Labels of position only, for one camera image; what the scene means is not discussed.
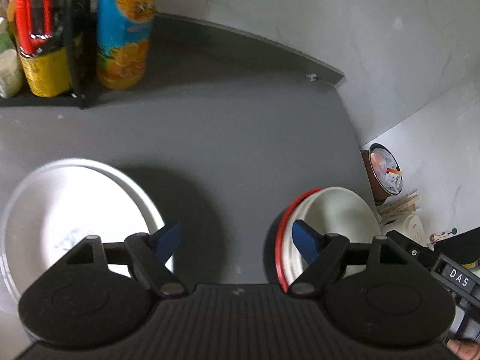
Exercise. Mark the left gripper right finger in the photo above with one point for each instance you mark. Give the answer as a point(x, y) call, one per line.
point(327, 256)

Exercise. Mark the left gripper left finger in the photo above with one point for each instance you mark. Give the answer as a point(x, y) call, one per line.
point(146, 256)

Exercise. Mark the white ceramic bowl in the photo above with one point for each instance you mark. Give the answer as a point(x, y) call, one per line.
point(339, 210)

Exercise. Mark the red rimmed white bowl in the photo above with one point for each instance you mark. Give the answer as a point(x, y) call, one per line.
point(288, 261)

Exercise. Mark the white bakery print plate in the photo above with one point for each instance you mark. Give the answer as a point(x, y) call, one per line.
point(59, 204)

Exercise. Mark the person's right hand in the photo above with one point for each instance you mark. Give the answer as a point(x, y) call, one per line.
point(465, 350)

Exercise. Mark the white air fryer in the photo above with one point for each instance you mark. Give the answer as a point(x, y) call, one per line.
point(410, 225)

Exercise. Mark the brown pot with trash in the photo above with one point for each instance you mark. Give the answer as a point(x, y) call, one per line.
point(384, 174)

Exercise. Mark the yellow label sauce bottle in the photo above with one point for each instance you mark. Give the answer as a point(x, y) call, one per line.
point(47, 75)

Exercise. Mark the white lidded jar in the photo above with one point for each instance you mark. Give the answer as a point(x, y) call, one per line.
point(11, 75)

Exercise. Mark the orange juice bottle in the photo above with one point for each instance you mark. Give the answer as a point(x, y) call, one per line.
point(123, 40)

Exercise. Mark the black wire kitchen rack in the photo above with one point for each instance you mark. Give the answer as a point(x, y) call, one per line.
point(47, 51)

